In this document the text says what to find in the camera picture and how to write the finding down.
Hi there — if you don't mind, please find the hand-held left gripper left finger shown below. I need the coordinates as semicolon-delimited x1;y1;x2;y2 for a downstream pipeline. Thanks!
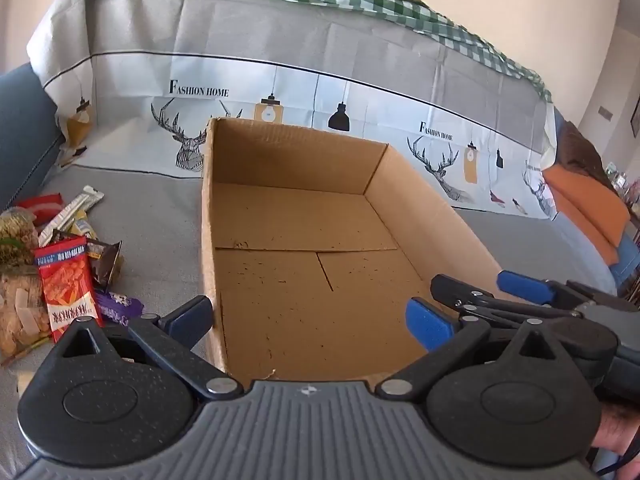
47;295;242;403

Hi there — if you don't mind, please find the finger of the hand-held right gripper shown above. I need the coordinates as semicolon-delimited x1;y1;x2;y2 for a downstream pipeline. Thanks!
431;274;584;321
496;270;627;307

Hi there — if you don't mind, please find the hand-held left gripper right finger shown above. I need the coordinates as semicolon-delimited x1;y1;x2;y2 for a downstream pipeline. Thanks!
375;297;620;405

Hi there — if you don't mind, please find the purple chocolate bar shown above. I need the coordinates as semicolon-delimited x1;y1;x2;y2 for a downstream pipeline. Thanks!
95;290;146;323

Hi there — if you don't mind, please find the dark brown snack packet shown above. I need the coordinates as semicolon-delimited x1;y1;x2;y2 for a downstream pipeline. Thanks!
87;241;124;286

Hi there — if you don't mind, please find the brown cardboard box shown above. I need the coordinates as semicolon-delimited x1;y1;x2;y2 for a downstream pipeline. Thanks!
200;116;538;386

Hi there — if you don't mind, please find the red snack packet white stripe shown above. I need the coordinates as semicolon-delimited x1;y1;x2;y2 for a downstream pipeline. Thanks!
15;194;63;221

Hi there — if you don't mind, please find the person's right forearm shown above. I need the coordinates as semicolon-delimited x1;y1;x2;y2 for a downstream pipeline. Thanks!
592;402;640;461

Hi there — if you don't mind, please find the blue cushion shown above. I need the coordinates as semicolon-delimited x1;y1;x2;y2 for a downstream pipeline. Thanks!
610;235;640;291

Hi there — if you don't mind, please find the orange cushion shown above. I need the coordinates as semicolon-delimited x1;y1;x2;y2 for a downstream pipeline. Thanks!
542;165;631;266

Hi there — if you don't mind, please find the red printed snack packet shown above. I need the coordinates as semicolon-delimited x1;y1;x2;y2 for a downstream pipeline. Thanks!
34;237;104;345

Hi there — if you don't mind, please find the yellow snack packet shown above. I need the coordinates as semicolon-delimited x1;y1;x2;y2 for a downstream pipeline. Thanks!
65;217;96;241

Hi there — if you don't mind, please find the brown blanket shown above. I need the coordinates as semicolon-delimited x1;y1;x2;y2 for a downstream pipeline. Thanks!
555;121;613;186

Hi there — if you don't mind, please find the silver white stick packet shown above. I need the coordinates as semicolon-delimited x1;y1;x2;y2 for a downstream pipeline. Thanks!
39;185;104;243

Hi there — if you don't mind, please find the clear bag of pale crackers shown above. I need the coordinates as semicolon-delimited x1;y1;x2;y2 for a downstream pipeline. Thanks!
0;267;53;356

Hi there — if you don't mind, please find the clear bag of yellow noodles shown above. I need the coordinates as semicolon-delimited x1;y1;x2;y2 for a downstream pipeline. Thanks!
0;208;40;268

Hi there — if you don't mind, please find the grey white printed sofa cover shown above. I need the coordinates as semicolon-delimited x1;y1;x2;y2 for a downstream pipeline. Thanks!
26;0;558;221

